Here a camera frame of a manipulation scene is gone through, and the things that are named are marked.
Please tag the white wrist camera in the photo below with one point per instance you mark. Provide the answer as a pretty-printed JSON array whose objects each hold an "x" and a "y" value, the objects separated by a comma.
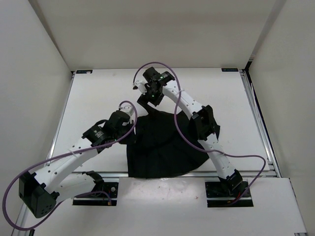
[
  {"x": 140, "y": 85},
  {"x": 128, "y": 109}
]

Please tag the left blue corner label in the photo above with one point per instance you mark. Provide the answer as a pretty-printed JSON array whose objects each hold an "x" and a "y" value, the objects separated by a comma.
[{"x": 89, "y": 71}]

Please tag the aluminium left frame rail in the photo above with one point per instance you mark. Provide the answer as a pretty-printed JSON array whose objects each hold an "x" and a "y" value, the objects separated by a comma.
[{"x": 16, "y": 209}]

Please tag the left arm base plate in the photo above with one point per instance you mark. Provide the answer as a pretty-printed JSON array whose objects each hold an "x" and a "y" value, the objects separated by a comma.
[{"x": 104, "y": 196}]

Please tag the right blue corner label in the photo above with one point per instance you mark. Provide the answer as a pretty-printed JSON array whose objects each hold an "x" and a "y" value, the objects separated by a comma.
[{"x": 229, "y": 69}]

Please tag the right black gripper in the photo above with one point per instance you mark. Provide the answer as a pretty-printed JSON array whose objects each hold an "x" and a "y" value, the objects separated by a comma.
[{"x": 143, "y": 100}]

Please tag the blue corner label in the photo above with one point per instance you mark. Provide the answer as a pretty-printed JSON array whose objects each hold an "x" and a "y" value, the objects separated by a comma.
[
  {"x": 89, "y": 71},
  {"x": 229, "y": 69}
]

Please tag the aluminium front rail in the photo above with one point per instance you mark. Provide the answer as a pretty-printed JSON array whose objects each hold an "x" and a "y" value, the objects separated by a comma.
[{"x": 125, "y": 174}]

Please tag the aluminium right side rail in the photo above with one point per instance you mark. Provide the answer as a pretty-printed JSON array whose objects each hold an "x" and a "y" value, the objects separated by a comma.
[{"x": 259, "y": 121}]

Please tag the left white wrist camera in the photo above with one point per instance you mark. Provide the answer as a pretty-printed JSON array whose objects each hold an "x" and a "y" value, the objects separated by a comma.
[{"x": 128, "y": 109}]

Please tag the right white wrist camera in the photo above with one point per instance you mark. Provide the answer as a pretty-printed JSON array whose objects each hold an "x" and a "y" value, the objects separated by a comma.
[{"x": 140, "y": 85}]

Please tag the black skirt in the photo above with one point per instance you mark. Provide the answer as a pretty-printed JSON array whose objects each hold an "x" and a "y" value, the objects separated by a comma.
[{"x": 159, "y": 149}]

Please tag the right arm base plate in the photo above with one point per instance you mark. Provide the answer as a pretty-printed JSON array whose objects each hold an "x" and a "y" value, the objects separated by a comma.
[{"x": 217, "y": 196}]

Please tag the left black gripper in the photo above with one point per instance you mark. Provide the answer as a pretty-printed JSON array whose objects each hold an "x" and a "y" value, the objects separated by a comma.
[{"x": 128, "y": 126}]

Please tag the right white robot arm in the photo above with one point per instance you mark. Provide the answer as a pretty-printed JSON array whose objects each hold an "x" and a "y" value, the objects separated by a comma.
[{"x": 202, "y": 125}]

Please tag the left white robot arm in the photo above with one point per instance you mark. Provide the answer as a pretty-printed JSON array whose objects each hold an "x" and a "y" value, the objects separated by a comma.
[{"x": 52, "y": 184}]

